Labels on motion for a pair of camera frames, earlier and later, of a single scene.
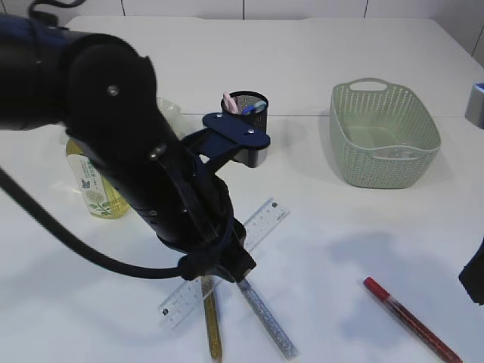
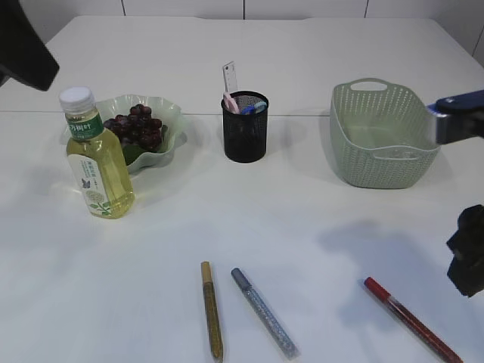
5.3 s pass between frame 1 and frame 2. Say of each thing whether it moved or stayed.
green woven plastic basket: stayed
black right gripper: moved
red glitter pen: stayed
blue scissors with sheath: stayed
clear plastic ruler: moved
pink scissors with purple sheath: stayed
